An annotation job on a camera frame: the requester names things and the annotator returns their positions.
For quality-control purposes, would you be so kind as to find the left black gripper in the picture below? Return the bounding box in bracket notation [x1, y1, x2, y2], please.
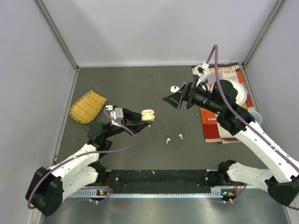
[103, 108, 152, 139]

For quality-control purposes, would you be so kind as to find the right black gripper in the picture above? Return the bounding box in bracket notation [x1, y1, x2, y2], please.
[163, 78, 223, 115]

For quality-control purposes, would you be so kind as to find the pink earbud charging case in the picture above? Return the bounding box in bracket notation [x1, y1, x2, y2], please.
[141, 109, 155, 121]

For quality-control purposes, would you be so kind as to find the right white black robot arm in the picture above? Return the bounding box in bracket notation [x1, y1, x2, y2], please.
[163, 80, 299, 206]

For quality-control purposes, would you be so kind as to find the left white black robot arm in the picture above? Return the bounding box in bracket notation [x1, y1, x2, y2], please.
[25, 105, 155, 217]

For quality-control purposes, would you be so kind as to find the white earbud charging case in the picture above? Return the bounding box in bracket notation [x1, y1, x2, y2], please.
[170, 86, 180, 93]

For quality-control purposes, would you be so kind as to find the yellow woven mat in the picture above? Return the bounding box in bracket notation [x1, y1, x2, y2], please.
[69, 90, 107, 124]

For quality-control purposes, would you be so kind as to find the patterned orange placemat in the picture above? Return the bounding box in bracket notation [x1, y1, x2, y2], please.
[200, 62, 255, 144]

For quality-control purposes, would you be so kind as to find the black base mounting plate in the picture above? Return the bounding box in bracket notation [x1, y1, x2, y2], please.
[93, 169, 225, 194]

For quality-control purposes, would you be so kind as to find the white paper plate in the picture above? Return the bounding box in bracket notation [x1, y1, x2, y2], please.
[224, 78, 248, 106]

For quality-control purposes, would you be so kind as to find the pale blue cup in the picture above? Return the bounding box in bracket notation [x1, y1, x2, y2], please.
[249, 110, 263, 125]

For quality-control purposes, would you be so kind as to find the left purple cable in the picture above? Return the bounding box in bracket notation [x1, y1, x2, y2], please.
[27, 109, 137, 210]

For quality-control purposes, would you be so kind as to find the purple cable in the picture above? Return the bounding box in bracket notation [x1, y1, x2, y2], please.
[203, 44, 299, 210]
[27, 109, 137, 210]

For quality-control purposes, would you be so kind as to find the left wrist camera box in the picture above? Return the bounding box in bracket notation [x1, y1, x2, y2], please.
[104, 105, 124, 127]

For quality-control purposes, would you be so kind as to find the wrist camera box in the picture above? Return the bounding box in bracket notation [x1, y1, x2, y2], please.
[194, 63, 210, 86]
[104, 105, 124, 127]

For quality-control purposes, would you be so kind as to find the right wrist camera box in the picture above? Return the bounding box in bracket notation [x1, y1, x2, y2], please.
[194, 63, 210, 86]

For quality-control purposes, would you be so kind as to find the aluminium front rail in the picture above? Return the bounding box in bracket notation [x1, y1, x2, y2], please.
[37, 169, 294, 189]

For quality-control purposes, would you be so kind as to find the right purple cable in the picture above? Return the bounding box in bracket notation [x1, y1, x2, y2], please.
[203, 44, 299, 210]

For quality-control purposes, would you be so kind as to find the grey slotted cable duct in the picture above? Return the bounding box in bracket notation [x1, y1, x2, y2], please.
[69, 189, 223, 199]

